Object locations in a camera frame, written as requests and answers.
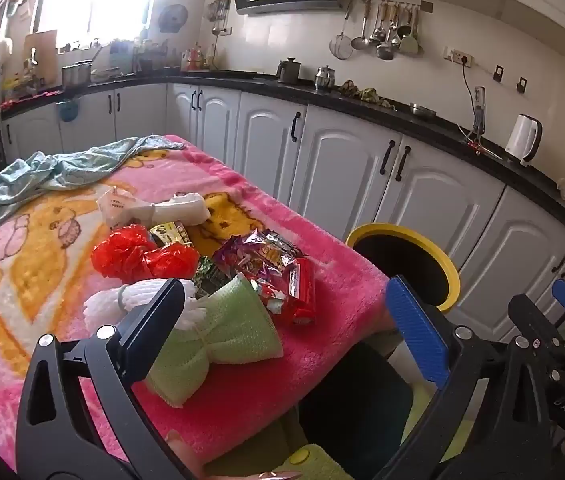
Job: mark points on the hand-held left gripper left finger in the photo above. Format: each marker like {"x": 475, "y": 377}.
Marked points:
{"x": 158, "y": 317}

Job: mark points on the group of condiment bottles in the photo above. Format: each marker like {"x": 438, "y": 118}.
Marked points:
{"x": 196, "y": 59}

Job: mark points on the steel bowl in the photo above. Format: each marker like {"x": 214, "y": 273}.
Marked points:
{"x": 422, "y": 111}

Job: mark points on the pile of dried vegetables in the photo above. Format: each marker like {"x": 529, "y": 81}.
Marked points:
{"x": 365, "y": 94}

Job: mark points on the steel teapot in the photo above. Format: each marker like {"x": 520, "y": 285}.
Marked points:
{"x": 325, "y": 79}

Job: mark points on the row of hanging kitchen utensils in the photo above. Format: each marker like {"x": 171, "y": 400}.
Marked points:
{"x": 387, "y": 25}

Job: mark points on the yellow black packet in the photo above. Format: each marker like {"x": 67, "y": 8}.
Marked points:
{"x": 170, "y": 232}

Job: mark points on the red snack packet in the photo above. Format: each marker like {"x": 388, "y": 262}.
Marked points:
{"x": 301, "y": 290}

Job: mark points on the white tied plastic bag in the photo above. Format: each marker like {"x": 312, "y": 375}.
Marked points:
{"x": 182, "y": 208}

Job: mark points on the dark green foil packet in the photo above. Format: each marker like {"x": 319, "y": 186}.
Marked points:
{"x": 210, "y": 275}

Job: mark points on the purple snack packet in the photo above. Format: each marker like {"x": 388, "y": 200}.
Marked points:
{"x": 240, "y": 260}

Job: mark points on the blue round wall fan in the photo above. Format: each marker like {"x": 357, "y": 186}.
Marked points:
{"x": 172, "y": 18}

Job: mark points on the white electric kettle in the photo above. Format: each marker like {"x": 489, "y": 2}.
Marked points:
{"x": 523, "y": 137}

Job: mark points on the steel stockpot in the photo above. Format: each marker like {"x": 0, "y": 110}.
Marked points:
{"x": 76, "y": 74}

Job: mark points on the white wall socket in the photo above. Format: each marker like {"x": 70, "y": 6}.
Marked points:
{"x": 459, "y": 57}

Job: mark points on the light blue cloth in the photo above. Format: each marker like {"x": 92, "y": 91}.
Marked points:
{"x": 62, "y": 170}

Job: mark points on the dark metal pot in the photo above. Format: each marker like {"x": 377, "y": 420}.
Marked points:
{"x": 290, "y": 71}

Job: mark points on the yellow rimmed trash bin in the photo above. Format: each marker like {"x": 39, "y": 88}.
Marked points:
{"x": 412, "y": 232}

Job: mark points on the white lower kitchen cabinets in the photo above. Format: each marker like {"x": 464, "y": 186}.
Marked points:
{"x": 342, "y": 160}

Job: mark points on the teal hanging pouch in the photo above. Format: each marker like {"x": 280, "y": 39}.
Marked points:
{"x": 67, "y": 111}

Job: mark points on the blue phone on charger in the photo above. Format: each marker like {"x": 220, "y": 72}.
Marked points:
{"x": 478, "y": 110}

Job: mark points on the small silver red packet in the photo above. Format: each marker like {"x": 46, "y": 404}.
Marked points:
{"x": 270, "y": 297}

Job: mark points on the black wall hook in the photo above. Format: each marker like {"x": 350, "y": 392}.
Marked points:
{"x": 498, "y": 73}
{"x": 521, "y": 85}

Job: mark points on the yellow green towel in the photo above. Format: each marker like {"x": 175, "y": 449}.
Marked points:
{"x": 312, "y": 462}

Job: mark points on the small red clip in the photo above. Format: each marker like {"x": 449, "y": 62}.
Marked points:
{"x": 477, "y": 147}

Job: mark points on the wooden cutting board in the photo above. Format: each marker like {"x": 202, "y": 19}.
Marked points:
{"x": 41, "y": 52}

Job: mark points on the pink printed blanket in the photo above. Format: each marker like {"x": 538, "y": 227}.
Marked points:
{"x": 62, "y": 280}

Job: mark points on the red plastic bag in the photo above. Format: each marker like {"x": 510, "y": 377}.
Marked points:
{"x": 122, "y": 252}

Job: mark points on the green cloth bundle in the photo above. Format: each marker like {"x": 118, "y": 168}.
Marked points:
{"x": 232, "y": 325}

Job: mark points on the black kitchen countertop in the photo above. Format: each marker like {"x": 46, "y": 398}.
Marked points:
{"x": 447, "y": 127}

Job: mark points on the person's left hand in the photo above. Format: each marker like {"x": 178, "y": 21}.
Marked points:
{"x": 182, "y": 455}

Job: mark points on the white foam net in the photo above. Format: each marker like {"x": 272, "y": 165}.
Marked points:
{"x": 107, "y": 302}

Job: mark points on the orange colourful snack packet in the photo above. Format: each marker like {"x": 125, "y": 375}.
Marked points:
{"x": 277, "y": 252}

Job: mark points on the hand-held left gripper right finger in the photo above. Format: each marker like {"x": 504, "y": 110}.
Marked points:
{"x": 420, "y": 330}

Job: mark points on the kitchen window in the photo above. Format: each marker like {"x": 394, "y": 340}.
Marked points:
{"x": 92, "y": 5}

